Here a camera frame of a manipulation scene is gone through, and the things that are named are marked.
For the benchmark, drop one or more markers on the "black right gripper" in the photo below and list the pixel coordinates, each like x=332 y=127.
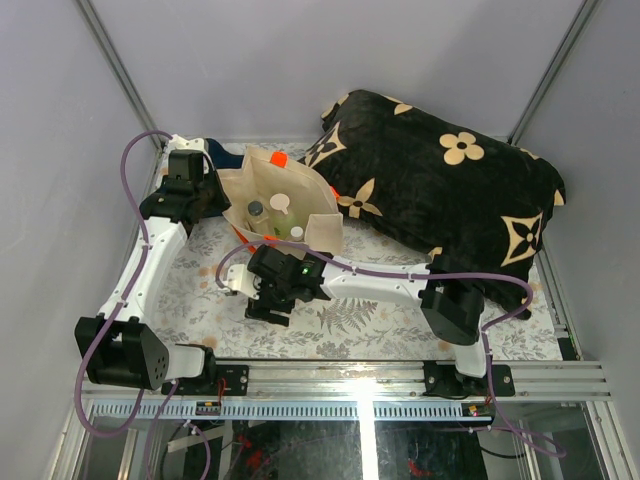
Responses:
x=261 y=308

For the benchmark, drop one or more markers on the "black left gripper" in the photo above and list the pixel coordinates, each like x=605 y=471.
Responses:
x=221 y=204

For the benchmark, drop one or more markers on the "green lotion pump bottle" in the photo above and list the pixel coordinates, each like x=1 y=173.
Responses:
x=282 y=216

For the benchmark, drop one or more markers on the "beige canvas tote bag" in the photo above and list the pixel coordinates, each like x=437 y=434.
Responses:
x=264 y=173

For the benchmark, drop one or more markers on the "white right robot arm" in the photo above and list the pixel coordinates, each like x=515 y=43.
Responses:
x=451 y=307

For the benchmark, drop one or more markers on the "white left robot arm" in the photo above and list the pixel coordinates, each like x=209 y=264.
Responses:
x=117 y=346

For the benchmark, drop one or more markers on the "dark blue cloth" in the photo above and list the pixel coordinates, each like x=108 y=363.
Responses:
x=222 y=152

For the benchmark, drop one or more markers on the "floral patterned table mat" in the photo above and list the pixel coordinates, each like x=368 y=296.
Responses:
x=191 y=309

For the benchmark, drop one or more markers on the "black floral plush blanket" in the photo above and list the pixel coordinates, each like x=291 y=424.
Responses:
x=439 y=188

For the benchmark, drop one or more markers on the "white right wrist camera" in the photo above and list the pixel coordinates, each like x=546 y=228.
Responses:
x=239 y=280

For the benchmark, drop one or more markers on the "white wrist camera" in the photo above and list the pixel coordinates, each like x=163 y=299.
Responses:
x=178 y=142
x=239 y=280

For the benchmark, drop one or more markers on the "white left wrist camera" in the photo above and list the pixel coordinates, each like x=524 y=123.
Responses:
x=178 y=142

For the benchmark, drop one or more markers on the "aluminium mounting rail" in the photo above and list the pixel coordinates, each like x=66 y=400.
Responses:
x=542 y=381

